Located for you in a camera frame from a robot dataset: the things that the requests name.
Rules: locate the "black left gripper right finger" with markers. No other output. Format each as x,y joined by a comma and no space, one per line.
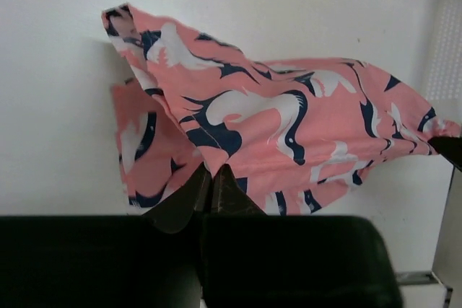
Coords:
250,259

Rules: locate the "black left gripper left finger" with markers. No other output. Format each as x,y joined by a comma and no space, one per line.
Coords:
144,260

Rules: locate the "pink shark print shorts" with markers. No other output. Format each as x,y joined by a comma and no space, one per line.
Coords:
297,134

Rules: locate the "white plastic mesh basket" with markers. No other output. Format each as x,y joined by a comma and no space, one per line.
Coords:
443,76

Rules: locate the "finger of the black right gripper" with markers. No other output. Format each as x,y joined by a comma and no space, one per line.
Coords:
450,148

